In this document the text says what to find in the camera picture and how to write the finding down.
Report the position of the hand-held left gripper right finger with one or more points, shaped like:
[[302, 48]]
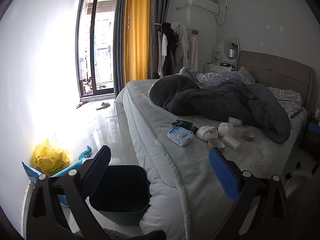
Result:
[[222, 170]]

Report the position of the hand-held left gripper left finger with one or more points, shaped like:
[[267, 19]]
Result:
[[98, 166]]

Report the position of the dark green trash bin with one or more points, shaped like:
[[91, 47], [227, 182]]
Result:
[[120, 192]]

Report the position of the small white sock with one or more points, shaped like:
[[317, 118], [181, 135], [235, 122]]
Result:
[[225, 129]]

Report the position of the large white sock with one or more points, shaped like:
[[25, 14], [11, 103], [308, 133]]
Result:
[[205, 132]]

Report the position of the blue white tissue packet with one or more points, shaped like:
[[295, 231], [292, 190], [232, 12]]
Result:
[[180, 136]]

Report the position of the clear plastic wrapped packet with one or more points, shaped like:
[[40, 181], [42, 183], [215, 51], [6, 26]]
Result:
[[231, 142]]

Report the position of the brown tape roll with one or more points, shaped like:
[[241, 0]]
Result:
[[243, 136]]

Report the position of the small black item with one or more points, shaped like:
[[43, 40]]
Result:
[[195, 129]]

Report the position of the yellow plastic bag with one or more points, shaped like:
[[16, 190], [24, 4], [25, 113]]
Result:
[[50, 157]]

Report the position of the black packet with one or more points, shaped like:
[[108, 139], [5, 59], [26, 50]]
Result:
[[183, 124]]

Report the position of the grey slipper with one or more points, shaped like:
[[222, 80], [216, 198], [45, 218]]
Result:
[[103, 106]]

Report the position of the small brush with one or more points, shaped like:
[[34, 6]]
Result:
[[82, 104]]

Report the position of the blue paper box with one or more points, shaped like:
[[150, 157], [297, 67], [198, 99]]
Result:
[[30, 172]]

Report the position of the dark grey fleece blanket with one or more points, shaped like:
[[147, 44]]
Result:
[[212, 100]]

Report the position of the bed with grey bedspread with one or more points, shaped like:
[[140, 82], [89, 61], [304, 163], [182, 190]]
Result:
[[155, 110]]

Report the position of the dark fuzzy cloth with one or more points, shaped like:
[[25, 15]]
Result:
[[140, 235]]

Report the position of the blue patterned duvet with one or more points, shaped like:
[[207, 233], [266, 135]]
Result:
[[215, 76]]

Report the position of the pink patterned pillow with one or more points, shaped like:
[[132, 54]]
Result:
[[287, 97]]

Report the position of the beige pillow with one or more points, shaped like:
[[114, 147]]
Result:
[[246, 73]]

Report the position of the white dresser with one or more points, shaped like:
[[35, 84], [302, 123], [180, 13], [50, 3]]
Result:
[[215, 68]]

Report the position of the beige upholstered headboard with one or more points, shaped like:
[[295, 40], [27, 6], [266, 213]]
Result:
[[275, 72]]

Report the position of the white shelf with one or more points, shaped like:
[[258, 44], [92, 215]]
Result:
[[217, 53]]

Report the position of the white table lamp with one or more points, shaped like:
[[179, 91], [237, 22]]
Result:
[[232, 52]]

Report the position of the pink hanging garment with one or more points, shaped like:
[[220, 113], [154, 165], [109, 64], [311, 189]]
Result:
[[193, 52]]

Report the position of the black framed sliding window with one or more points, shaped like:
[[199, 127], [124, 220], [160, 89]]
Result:
[[93, 42]]

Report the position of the grey curtain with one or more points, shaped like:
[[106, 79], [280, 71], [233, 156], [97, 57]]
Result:
[[157, 5], [119, 42]]

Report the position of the grey hanging garment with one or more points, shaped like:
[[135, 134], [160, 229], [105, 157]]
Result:
[[160, 55]]

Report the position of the round mirror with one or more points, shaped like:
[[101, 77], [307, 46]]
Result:
[[228, 42]]

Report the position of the white hanging jacket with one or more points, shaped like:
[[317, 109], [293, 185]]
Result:
[[183, 47]]

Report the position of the white hanging shirt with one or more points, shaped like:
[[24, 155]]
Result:
[[164, 45]]

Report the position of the yellow curtain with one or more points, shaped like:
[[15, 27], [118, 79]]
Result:
[[136, 30]]

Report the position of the clothes rack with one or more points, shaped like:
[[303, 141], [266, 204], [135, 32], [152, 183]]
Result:
[[193, 31]]

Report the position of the white air conditioner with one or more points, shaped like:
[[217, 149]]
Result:
[[203, 5]]

